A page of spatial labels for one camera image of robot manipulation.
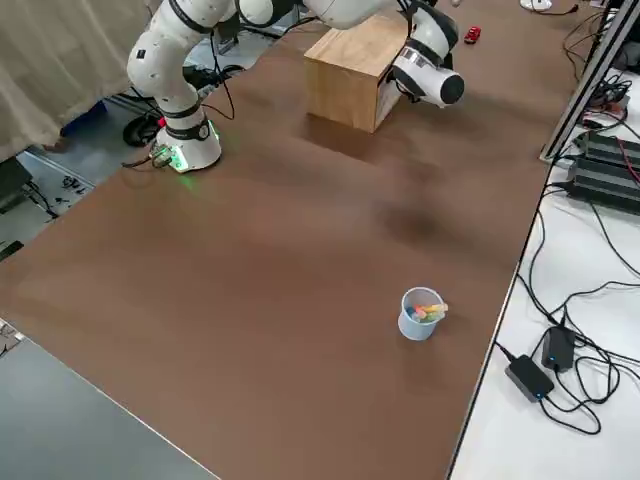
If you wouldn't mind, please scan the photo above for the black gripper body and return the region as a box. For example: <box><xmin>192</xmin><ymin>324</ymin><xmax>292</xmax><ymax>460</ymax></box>
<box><xmin>388</xmin><ymin>65</ymin><xmax>425</xmax><ymax>104</ymax></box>

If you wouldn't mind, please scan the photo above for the wooden drawer with white front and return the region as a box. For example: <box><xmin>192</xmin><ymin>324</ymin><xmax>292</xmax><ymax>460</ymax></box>
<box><xmin>375</xmin><ymin>69</ymin><xmax>409</xmax><ymax>134</ymax></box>

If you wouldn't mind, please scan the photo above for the wooden cabinet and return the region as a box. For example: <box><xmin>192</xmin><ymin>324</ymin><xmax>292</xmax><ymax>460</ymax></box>
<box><xmin>303</xmin><ymin>13</ymin><xmax>416</xmax><ymax>134</ymax></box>

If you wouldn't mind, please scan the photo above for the black power supply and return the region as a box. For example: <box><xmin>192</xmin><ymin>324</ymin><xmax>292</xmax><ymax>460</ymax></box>
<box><xmin>574</xmin><ymin>130</ymin><xmax>640</xmax><ymax>176</ymax></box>
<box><xmin>567</xmin><ymin>158</ymin><xmax>640</xmax><ymax>217</ymax></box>

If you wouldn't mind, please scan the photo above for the light blue pen cup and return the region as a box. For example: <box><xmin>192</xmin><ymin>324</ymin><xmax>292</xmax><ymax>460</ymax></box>
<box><xmin>398</xmin><ymin>286</ymin><xmax>444</xmax><ymax>343</ymax></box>

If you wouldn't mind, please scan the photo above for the black power adapter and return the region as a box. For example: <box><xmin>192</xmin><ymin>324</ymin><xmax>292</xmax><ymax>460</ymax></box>
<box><xmin>541</xmin><ymin>325</ymin><xmax>577</xmax><ymax>372</ymax></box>
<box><xmin>504</xmin><ymin>354</ymin><xmax>556</xmax><ymax>404</ymax></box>

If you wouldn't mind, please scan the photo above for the blue bin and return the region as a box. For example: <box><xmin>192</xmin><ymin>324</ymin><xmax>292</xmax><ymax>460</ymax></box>
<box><xmin>59</xmin><ymin>98</ymin><xmax>109</xmax><ymax>137</ymax></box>

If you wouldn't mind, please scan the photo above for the beige curtain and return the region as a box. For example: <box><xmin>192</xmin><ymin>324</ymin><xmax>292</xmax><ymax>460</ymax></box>
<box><xmin>0</xmin><ymin>0</ymin><xmax>169</xmax><ymax>164</ymax></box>

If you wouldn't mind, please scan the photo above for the black box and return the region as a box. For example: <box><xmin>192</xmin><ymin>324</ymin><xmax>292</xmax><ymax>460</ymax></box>
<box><xmin>0</xmin><ymin>158</ymin><xmax>32</xmax><ymax>215</ymax></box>

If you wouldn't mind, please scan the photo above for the dark grey table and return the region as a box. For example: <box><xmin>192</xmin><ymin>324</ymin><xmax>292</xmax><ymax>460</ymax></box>
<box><xmin>0</xmin><ymin>319</ymin><xmax>221</xmax><ymax>480</ymax></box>

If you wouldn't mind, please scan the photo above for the silver aluminium post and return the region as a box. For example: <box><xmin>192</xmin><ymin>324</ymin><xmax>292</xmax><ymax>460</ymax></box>
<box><xmin>538</xmin><ymin>0</ymin><xmax>640</xmax><ymax>164</ymax></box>

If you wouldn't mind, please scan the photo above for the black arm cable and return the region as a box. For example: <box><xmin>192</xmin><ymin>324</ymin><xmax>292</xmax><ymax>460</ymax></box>
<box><xmin>199</xmin><ymin>24</ymin><xmax>236</xmax><ymax>122</ymax></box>

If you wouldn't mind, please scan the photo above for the black adapter cable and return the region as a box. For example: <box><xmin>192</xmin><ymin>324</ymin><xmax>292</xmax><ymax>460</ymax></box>
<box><xmin>542</xmin><ymin>349</ymin><xmax>624</xmax><ymax>436</ymax></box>

